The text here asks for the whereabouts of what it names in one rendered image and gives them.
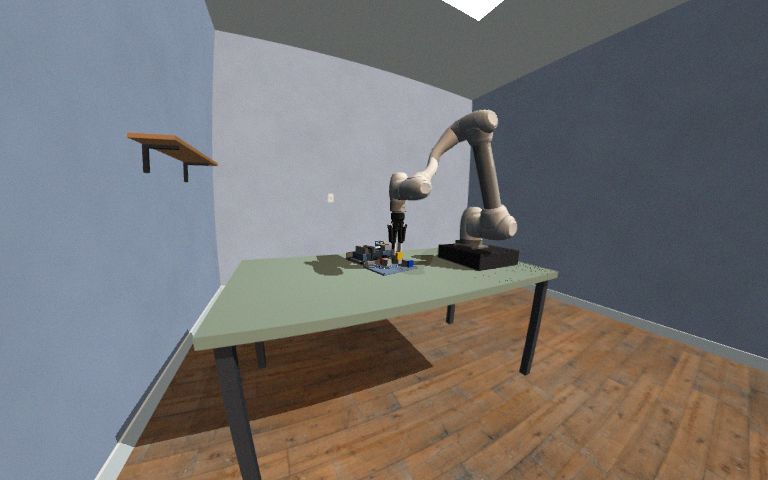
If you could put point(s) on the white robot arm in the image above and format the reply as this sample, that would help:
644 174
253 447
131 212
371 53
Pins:
495 223

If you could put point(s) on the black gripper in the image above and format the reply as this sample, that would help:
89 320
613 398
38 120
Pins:
398 224

